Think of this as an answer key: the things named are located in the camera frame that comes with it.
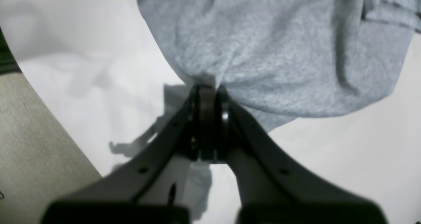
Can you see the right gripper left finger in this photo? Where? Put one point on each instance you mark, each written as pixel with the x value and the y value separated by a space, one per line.
pixel 163 183

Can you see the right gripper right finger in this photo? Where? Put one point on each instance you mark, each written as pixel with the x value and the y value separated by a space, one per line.
pixel 273 187

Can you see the grey t-shirt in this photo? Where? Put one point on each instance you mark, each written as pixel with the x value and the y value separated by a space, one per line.
pixel 287 59

